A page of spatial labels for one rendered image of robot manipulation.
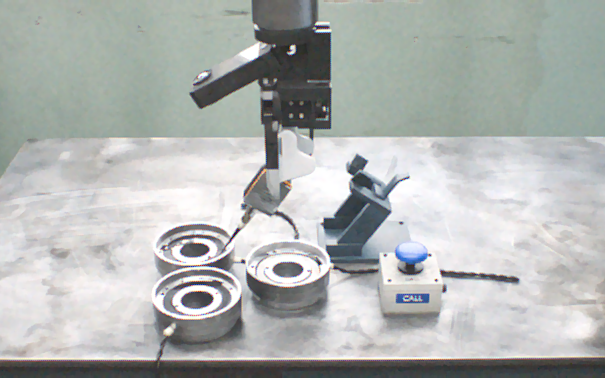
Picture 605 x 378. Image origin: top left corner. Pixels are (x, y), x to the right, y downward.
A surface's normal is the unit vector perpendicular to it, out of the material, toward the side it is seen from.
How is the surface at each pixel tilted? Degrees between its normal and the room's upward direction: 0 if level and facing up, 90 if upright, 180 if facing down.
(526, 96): 90
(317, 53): 90
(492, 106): 90
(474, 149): 0
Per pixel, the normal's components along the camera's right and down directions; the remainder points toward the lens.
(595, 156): 0.00, -0.88
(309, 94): 0.03, 0.47
